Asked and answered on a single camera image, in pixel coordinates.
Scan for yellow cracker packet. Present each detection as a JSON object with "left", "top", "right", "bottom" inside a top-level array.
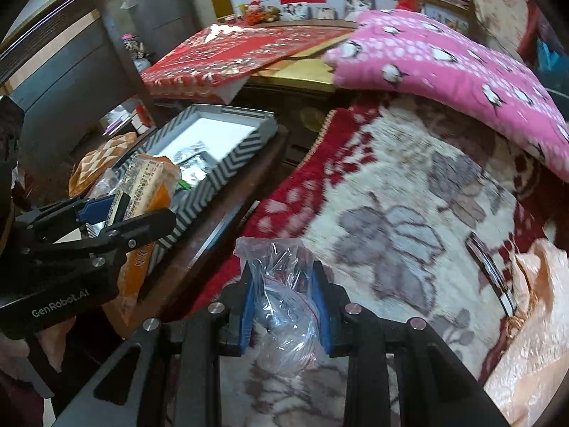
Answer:
[{"left": 105, "top": 154, "right": 181, "bottom": 325}]

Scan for white silver snack packet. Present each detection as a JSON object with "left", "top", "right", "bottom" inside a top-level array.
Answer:
[{"left": 174, "top": 141, "right": 217, "bottom": 190}]

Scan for clear plastic bag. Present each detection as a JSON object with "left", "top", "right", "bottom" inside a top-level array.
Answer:
[{"left": 234, "top": 237, "right": 324, "bottom": 378}]

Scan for orange checkered cushion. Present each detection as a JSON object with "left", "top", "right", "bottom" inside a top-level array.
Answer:
[{"left": 68, "top": 132, "right": 137, "bottom": 197}]

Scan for peach satin cloth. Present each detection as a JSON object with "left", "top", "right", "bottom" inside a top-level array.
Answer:
[{"left": 484, "top": 238, "right": 568, "bottom": 426}]

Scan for striped white tray box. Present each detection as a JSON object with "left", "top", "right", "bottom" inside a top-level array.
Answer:
[{"left": 95, "top": 104, "right": 277, "bottom": 250}]

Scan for dark wooden chair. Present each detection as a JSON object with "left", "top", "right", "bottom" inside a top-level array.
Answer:
[{"left": 1, "top": 0, "right": 167, "bottom": 201}]

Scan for red embroidered cloth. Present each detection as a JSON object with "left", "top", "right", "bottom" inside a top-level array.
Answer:
[{"left": 142, "top": 24, "right": 351, "bottom": 104}]

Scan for red floral blanket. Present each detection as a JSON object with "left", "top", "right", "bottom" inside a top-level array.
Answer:
[{"left": 186, "top": 93, "right": 562, "bottom": 427}]

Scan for grey refrigerator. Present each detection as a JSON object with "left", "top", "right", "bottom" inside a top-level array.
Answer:
[{"left": 122, "top": 0, "right": 198, "bottom": 63}]

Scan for plush toys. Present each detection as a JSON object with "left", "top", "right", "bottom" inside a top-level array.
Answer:
[{"left": 241, "top": 0, "right": 281, "bottom": 26}]

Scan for pink penguin pillow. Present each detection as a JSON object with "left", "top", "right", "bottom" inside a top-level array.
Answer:
[{"left": 323, "top": 10, "right": 568, "bottom": 180}]

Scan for wedding photo frame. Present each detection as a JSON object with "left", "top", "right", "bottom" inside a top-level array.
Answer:
[{"left": 343, "top": 0, "right": 374, "bottom": 21}]

